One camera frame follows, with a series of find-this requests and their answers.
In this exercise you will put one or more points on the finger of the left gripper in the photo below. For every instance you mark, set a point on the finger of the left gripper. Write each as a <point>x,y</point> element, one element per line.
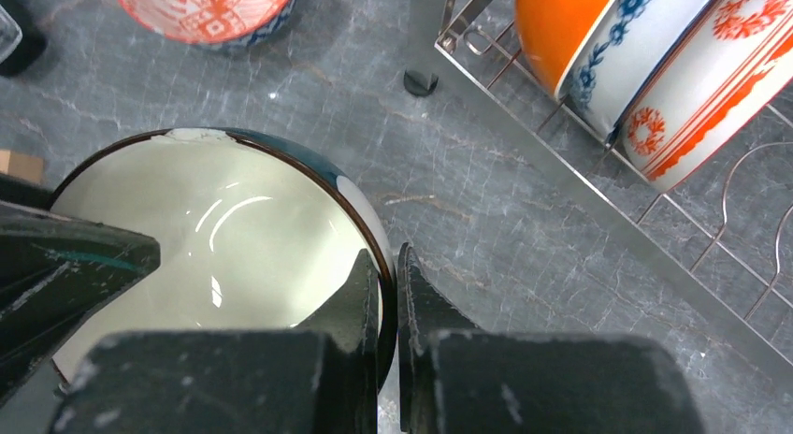
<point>56,272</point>

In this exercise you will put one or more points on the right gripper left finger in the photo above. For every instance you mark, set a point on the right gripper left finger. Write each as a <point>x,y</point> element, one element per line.
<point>319,377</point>

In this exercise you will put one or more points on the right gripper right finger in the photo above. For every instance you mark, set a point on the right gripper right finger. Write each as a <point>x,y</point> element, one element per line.
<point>455,377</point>

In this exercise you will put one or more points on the red white patterned bowl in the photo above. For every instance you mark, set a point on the red white patterned bowl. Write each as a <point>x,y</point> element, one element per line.
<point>215,25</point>

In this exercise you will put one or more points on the steel dish rack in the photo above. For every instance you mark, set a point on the steel dish rack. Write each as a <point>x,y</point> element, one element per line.
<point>722,241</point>

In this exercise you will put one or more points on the orange bowl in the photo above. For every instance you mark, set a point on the orange bowl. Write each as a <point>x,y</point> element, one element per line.
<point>552,34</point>

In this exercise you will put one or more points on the blue white patterned bowl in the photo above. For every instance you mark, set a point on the blue white patterned bowl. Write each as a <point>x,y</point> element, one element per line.
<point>629,45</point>

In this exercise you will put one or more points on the red floral bowl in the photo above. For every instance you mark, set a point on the red floral bowl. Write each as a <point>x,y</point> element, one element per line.
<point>735,60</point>

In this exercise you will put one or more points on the wooden cube near base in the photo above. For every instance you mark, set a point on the wooden cube near base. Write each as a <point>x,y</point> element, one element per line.
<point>22,166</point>

